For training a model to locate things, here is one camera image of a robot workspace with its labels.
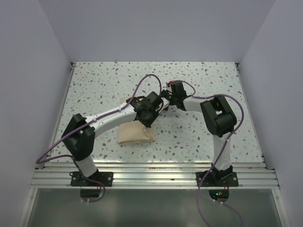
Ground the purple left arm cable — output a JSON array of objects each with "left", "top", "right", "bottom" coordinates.
[{"left": 35, "top": 74, "right": 164, "bottom": 203}]

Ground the beige cloth drape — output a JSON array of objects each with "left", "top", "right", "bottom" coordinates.
[{"left": 117, "top": 121, "right": 155, "bottom": 145}]

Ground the aluminium rail frame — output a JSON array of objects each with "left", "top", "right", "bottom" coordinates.
[{"left": 20, "top": 61, "right": 290, "bottom": 227}]

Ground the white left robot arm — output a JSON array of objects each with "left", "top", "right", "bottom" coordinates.
[{"left": 62, "top": 92, "right": 169, "bottom": 186}]

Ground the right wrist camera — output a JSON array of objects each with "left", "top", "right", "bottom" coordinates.
[{"left": 165, "top": 80, "right": 174, "bottom": 92}]

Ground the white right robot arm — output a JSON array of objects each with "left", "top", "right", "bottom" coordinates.
[{"left": 161, "top": 80, "right": 237, "bottom": 186}]

